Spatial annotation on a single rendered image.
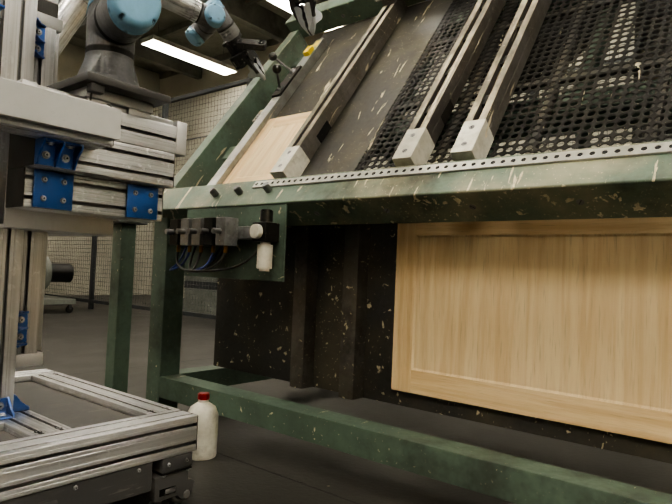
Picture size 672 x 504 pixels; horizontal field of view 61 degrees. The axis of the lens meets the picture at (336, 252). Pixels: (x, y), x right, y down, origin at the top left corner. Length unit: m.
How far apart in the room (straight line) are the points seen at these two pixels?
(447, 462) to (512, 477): 0.16
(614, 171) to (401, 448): 0.85
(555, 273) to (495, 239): 0.19
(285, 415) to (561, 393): 0.80
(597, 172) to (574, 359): 0.50
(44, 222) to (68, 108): 0.35
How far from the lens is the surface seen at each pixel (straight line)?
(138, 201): 1.58
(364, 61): 2.32
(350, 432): 1.68
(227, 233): 1.83
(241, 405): 1.98
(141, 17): 1.47
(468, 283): 1.68
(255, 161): 2.19
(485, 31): 2.10
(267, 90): 2.77
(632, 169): 1.33
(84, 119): 1.35
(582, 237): 1.58
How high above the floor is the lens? 0.61
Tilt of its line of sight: 2 degrees up
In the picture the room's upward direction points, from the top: 2 degrees clockwise
